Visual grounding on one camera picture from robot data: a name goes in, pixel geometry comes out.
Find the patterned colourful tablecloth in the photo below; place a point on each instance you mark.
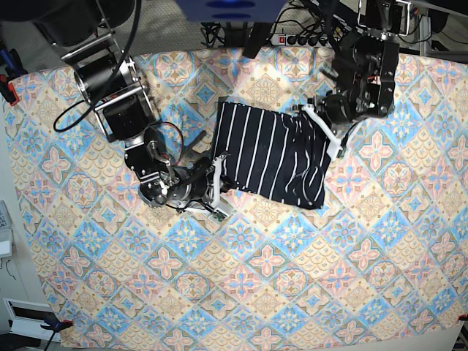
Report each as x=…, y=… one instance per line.
x=384, y=258

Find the navy white striped T-shirt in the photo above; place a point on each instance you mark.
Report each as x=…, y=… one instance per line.
x=272, y=154

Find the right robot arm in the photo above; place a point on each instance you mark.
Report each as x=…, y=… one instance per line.
x=94, y=38

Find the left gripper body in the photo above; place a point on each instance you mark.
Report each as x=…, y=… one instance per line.
x=336, y=109

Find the white box on floor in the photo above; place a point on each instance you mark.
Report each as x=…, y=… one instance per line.
x=27, y=318

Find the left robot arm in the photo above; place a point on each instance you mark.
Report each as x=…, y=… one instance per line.
x=363, y=70

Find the white power strip red switch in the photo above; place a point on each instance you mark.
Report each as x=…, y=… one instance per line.
x=295, y=40

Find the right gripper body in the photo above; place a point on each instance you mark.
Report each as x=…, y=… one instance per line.
x=183, y=187

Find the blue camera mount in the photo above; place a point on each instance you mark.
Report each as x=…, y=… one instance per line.
x=264, y=11

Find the red black clamp left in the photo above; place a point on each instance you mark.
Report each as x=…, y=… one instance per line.
x=8, y=91

